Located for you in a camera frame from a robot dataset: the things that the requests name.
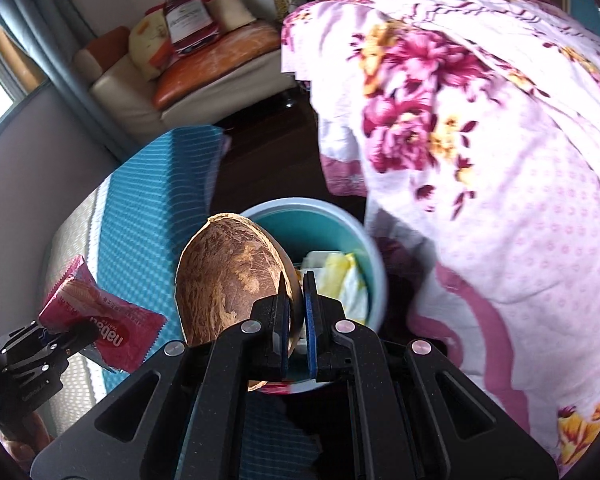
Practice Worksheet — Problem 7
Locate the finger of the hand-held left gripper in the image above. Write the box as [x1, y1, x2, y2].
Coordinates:
[0, 322, 48, 357]
[55, 322, 101, 361]

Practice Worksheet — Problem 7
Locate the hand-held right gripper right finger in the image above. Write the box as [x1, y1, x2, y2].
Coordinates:
[302, 271, 558, 480]

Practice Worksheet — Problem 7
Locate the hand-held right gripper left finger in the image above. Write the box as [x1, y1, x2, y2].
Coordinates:
[30, 280, 291, 480]

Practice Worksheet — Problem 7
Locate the red wafer wrapper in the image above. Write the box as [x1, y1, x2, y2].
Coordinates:
[37, 255, 168, 373]

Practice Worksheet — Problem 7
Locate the brown coconut shell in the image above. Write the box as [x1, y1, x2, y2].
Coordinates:
[175, 213, 301, 392]

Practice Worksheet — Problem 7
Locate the yellow white wrapper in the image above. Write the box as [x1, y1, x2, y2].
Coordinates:
[320, 252, 371, 326]

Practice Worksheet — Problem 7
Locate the white tissue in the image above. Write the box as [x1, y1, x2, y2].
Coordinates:
[300, 250, 331, 273]

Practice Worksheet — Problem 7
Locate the teal trash bin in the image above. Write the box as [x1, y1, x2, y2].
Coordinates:
[237, 197, 388, 396]

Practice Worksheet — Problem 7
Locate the person's left hand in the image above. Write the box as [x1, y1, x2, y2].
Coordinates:
[0, 412, 49, 467]

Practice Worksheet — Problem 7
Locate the beige chevron mat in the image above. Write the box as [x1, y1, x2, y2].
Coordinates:
[42, 200, 106, 426]

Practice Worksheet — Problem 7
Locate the teal patterned tablecloth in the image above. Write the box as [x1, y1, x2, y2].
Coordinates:
[87, 125, 321, 480]

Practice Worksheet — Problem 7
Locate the floral blanket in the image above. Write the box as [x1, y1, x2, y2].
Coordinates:
[280, 0, 600, 476]

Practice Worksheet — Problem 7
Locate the cream sofa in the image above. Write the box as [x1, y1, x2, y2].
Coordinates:
[72, 0, 311, 146]

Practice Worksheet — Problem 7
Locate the orange seat cushion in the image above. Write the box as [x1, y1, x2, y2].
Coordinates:
[152, 22, 281, 111]

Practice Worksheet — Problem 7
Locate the yellow pillow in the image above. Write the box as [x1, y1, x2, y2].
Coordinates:
[127, 12, 178, 81]

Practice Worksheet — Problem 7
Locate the grey blue curtain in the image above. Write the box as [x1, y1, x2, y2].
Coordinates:
[0, 0, 126, 161]

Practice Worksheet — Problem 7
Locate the red gift bag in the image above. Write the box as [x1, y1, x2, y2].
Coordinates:
[162, 0, 221, 56]

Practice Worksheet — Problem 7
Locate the beige pillow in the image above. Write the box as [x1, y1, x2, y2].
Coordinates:
[210, 0, 256, 36]

